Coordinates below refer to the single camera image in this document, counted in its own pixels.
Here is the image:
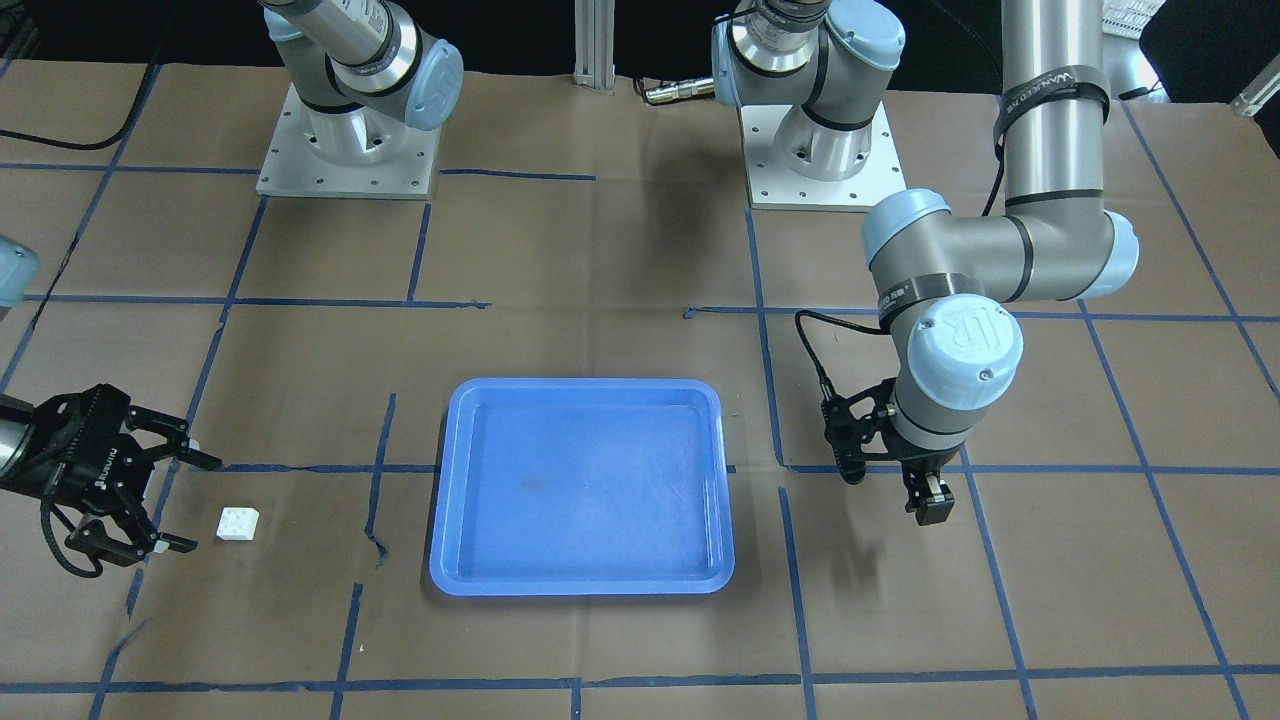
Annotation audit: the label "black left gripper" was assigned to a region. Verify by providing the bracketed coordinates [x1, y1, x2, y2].
[822, 378, 960, 527]

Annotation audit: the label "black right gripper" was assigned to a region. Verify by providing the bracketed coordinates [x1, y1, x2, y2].
[1, 384, 223, 568]

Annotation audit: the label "white block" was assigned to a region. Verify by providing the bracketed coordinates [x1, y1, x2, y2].
[215, 507, 261, 542]

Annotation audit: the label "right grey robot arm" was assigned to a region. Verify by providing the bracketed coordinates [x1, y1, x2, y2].
[3, 1, 465, 578]

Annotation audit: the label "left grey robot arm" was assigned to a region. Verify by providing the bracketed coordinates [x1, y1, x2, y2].
[710, 1, 1140, 525]

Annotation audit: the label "blue plastic tray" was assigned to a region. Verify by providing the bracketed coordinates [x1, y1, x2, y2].
[426, 377, 735, 597]

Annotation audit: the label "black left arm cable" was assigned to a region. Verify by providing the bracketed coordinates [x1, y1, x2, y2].
[795, 60, 1111, 401]

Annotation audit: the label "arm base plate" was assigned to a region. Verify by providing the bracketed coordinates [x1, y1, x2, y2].
[255, 86, 442, 201]
[739, 105, 906, 213]

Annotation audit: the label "aluminium profile post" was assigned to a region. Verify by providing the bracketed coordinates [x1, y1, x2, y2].
[572, 0, 616, 95]

